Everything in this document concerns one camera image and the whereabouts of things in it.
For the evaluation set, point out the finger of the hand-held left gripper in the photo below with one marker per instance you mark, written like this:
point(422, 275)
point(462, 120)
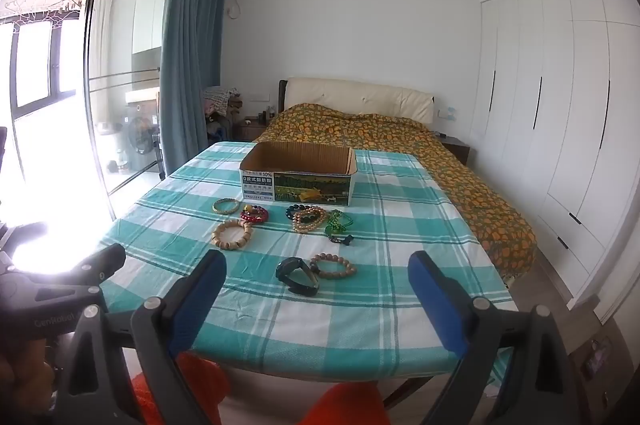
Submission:
point(80, 292)
point(107, 257)

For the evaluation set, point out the pile of clothes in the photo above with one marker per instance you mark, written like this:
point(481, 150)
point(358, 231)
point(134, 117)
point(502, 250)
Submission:
point(220, 100)

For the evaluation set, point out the white built-in wardrobe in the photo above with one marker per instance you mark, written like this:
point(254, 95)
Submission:
point(550, 105)

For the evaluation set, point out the bed with orange floral cover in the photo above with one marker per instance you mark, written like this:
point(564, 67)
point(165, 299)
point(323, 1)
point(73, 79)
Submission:
point(450, 165)

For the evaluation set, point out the teal plaid tablecloth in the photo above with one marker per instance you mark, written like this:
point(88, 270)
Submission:
point(400, 215)

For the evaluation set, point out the cream padded headboard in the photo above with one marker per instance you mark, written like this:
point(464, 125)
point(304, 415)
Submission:
point(350, 92)

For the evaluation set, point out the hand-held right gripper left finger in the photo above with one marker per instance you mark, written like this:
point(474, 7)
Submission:
point(200, 295)

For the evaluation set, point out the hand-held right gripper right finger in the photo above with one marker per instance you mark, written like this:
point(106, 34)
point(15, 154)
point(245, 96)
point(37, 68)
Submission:
point(435, 300)

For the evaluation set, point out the orange pants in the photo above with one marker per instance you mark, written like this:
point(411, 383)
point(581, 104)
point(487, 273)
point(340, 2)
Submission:
point(345, 405)

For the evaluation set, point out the sliding glass door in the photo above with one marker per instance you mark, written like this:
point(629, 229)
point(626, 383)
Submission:
point(125, 55)

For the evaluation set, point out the long tan bead strand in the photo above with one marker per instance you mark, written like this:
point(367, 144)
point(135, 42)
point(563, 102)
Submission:
point(310, 220)

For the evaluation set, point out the washing machine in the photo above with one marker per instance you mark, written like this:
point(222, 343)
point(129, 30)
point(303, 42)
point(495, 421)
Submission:
point(145, 115)

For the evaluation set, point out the black wristwatch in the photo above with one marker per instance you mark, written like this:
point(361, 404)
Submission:
point(298, 276)

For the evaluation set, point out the dark wooden nightstand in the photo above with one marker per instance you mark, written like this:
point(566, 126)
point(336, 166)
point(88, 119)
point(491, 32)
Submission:
point(457, 150)
point(250, 130)

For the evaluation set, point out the blue-grey curtain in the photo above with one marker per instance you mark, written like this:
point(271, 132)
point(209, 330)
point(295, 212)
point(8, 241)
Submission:
point(192, 55)

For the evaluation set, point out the balcony drying rack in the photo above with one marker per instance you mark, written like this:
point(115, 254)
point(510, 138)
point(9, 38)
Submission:
point(40, 2)

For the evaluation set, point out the cardboard box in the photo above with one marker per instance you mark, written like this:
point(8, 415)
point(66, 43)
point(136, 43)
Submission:
point(300, 190)

